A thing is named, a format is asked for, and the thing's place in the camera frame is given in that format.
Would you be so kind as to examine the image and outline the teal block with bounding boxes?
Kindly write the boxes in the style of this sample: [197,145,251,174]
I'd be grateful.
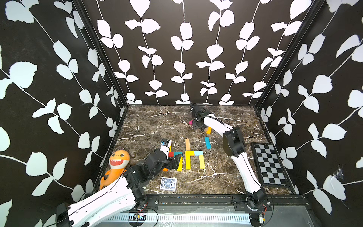
[173,152,182,157]

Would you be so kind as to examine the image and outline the yellow plank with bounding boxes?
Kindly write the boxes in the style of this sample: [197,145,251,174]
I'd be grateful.
[177,157,183,172]
[185,155,191,170]

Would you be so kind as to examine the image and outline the amber yellow short block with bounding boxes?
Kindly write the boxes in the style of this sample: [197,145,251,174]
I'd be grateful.
[185,151,195,157]

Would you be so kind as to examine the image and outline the natural wood short block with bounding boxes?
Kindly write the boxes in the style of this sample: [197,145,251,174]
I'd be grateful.
[185,139,191,151]

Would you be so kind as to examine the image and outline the light blue block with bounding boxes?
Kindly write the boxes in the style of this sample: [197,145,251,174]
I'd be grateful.
[194,150,204,156]

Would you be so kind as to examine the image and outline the cyan long block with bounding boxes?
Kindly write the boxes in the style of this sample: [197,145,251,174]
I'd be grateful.
[204,137,211,149]

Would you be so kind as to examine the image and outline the yellow-green long block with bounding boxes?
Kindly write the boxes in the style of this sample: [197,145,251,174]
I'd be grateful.
[199,155,205,169]

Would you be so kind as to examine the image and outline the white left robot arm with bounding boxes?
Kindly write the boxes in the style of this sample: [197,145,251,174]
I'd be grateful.
[55,149,182,227]

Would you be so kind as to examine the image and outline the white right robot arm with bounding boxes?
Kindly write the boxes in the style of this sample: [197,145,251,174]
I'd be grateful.
[190,104,266,204]

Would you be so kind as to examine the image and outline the blue playing card box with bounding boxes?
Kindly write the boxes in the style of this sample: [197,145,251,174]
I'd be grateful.
[160,177,177,192]

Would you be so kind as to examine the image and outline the orange plush toy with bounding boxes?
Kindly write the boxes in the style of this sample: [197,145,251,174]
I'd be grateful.
[99,150,130,190]

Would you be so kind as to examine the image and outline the black white checkerboard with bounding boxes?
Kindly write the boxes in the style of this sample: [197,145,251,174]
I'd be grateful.
[251,143,288,187]

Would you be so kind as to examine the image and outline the black metal base rail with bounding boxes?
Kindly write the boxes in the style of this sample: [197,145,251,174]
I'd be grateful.
[146,194,309,213]

